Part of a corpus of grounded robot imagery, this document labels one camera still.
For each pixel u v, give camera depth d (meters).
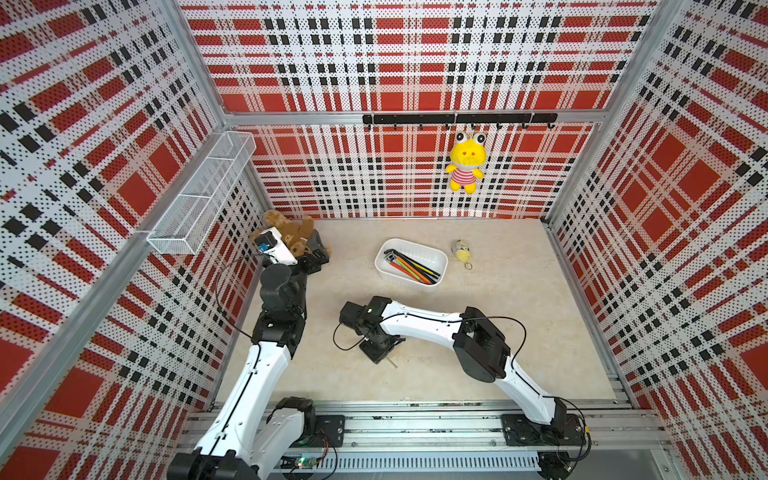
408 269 1.04
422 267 1.06
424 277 1.04
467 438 0.74
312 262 0.66
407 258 1.08
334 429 0.73
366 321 0.65
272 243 0.59
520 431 0.72
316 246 0.68
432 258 1.08
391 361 0.85
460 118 0.88
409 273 1.04
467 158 0.93
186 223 0.70
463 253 1.07
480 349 0.54
